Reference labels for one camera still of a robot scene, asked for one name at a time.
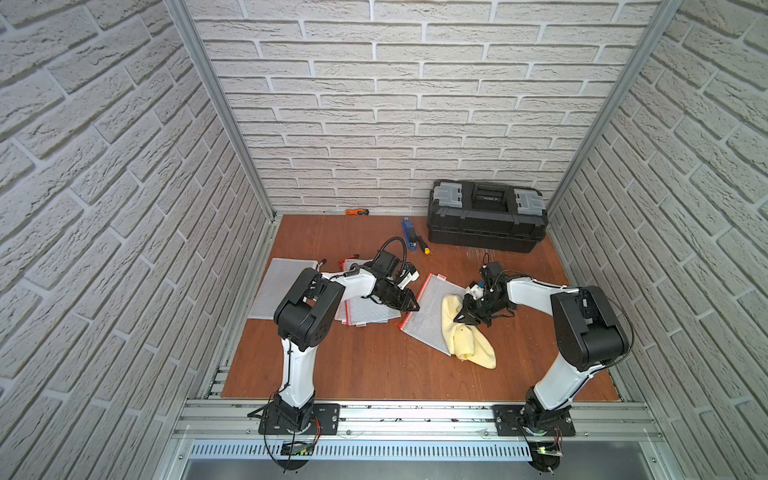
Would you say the red zipper mesh document bag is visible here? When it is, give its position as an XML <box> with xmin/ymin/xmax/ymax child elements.
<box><xmin>400</xmin><ymin>274</ymin><xmax>465</xmax><ymax>355</ymax></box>

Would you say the yellow cleaning cloth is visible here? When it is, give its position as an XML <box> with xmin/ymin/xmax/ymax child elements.
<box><xmin>441</xmin><ymin>295</ymin><xmax>497</xmax><ymax>370</ymax></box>

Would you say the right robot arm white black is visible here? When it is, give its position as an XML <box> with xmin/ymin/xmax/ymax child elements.
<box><xmin>448</xmin><ymin>274</ymin><xmax>631</xmax><ymax>436</ymax></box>

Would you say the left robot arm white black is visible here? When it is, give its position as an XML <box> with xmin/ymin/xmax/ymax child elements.
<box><xmin>271</xmin><ymin>262</ymin><xmax>419</xmax><ymax>433</ymax></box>

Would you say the black yellow screwdriver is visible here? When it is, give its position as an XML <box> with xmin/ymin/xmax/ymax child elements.
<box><xmin>416</xmin><ymin>235</ymin><xmax>431</xmax><ymax>255</ymax></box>

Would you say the blue tool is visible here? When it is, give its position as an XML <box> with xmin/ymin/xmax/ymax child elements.
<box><xmin>402</xmin><ymin>217</ymin><xmax>419</xmax><ymax>250</ymax></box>

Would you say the black plastic toolbox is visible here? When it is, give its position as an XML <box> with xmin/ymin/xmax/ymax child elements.
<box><xmin>427</xmin><ymin>179</ymin><xmax>548</xmax><ymax>253</ymax></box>

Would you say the orange black utility knife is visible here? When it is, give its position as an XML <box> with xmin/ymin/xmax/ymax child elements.
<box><xmin>345</xmin><ymin>208</ymin><xmax>370</xmax><ymax>216</ymax></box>

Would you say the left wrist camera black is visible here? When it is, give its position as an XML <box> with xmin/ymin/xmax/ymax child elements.
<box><xmin>370</xmin><ymin>250</ymin><xmax>420</xmax><ymax>289</ymax></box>

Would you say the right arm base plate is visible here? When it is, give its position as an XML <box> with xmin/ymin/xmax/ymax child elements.
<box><xmin>491</xmin><ymin>404</ymin><xmax>576</xmax><ymax>437</ymax></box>

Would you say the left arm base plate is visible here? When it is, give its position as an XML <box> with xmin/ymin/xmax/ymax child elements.
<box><xmin>258</xmin><ymin>401</ymin><xmax>341</xmax><ymax>436</ymax></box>

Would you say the aluminium front rail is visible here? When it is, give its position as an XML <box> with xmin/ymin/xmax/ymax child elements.
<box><xmin>171</xmin><ymin>399</ymin><xmax>665</xmax><ymax>442</ymax></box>

